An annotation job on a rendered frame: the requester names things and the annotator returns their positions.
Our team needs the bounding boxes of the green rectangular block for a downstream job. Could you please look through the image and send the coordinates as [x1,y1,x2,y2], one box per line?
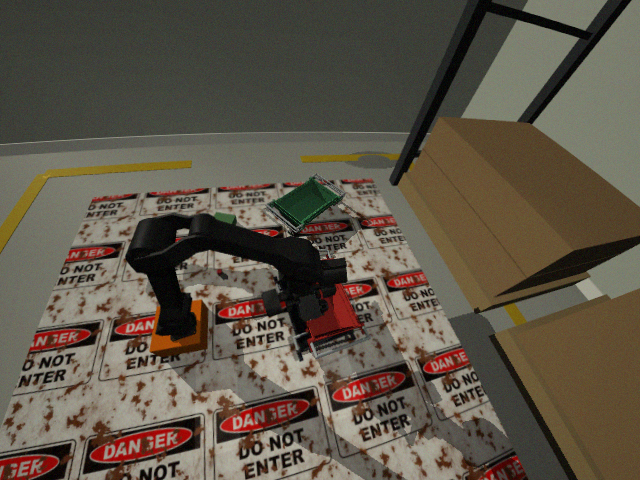
[214,212,237,225]

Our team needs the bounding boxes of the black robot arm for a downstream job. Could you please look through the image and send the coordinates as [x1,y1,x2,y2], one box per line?
[125,213,348,342]

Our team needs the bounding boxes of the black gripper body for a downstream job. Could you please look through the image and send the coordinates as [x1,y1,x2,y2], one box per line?
[261,282,337,317]

